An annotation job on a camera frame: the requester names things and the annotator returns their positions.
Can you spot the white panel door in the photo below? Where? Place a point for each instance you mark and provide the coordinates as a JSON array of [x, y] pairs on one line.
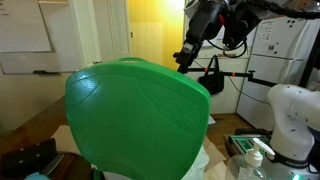
[[120, 30]]

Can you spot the white refrigerator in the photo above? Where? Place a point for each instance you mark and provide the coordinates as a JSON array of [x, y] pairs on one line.
[[283, 66]]

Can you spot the black stereo camera bar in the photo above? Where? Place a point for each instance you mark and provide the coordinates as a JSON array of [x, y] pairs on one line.
[[177, 56]]

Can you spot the pale paper napkin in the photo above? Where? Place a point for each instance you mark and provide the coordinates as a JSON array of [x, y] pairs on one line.
[[212, 120]]

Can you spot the green trash can lid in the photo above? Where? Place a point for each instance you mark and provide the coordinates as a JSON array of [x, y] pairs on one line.
[[133, 126]]

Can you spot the light blue round object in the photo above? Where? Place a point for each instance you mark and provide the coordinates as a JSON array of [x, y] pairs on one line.
[[36, 176]]

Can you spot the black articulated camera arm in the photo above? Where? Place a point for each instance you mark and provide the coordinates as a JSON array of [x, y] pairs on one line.
[[240, 73]]

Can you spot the plain white whiteboard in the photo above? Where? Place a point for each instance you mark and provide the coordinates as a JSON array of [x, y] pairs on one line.
[[23, 26]]

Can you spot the black whiteboard eraser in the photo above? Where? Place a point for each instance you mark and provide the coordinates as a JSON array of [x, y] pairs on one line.
[[46, 72]]

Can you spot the black riveted case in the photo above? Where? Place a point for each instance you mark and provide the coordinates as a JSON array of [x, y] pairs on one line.
[[26, 156]]

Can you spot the clear pump sanitizer bottle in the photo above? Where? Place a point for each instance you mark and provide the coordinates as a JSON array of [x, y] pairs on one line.
[[255, 156]]

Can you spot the black wrist mount box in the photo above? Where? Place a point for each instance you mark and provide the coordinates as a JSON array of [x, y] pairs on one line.
[[241, 26]]

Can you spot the black hanging bag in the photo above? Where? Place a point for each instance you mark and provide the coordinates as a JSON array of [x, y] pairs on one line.
[[213, 85]]

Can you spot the brown wooden table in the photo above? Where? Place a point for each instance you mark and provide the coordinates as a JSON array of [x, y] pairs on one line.
[[33, 133]]

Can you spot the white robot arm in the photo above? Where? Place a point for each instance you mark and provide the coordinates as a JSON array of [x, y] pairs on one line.
[[293, 133]]

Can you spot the whiteboard with tray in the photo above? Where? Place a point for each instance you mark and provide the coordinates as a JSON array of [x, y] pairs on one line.
[[40, 61]]

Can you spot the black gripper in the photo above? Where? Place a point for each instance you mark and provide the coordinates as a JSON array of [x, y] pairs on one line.
[[206, 20]]

